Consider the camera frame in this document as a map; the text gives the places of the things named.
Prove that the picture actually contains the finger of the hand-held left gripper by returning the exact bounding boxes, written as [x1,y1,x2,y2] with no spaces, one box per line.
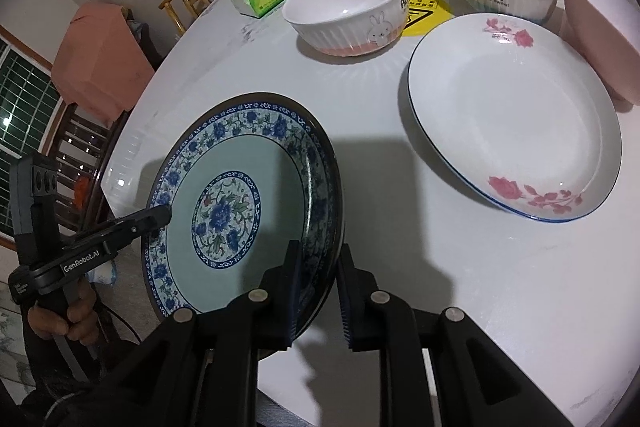
[112,205,173,250]

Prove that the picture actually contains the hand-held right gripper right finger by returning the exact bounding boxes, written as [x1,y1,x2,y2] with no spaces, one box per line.
[336,242,573,427]

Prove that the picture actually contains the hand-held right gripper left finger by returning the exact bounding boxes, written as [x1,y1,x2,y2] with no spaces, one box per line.
[100,239,303,427]

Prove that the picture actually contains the blue floral plate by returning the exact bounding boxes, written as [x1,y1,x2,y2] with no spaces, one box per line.
[141,93,346,345]

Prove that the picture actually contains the person's left forearm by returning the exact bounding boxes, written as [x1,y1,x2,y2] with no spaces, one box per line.
[20,339,128,427]

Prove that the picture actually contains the person's left hand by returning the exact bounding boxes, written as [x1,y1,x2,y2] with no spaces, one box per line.
[27,279,99,343]

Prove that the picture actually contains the orange object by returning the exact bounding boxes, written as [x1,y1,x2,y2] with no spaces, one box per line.
[74,177,94,212]

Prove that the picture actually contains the dark wooden chair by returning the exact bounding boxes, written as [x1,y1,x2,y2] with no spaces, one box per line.
[42,102,131,238]

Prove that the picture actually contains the brown framed window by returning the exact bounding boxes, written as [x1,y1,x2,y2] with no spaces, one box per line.
[0,24,66,248]

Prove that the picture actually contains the pink cloth cover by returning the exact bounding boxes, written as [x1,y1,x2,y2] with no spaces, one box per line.
[51,2,156,120]

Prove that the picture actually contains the dark cloth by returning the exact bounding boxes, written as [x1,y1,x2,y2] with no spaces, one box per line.
[122,7,163,68]

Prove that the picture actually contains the white plate with pink roses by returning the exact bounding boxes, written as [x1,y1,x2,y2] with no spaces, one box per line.
[407,13,622,223]

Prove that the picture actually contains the white bowl with bunny print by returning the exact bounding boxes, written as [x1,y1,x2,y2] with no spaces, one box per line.
[282,0,408,58]

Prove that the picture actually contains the yellow round sticker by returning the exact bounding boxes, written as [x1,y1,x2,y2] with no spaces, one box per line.
[400,0,453,38]

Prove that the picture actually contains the plain pink bowl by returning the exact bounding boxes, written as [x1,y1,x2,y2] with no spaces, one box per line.
[561,0,640,104]

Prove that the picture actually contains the black cable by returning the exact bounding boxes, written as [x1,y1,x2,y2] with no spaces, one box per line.
[105,306,146,347]

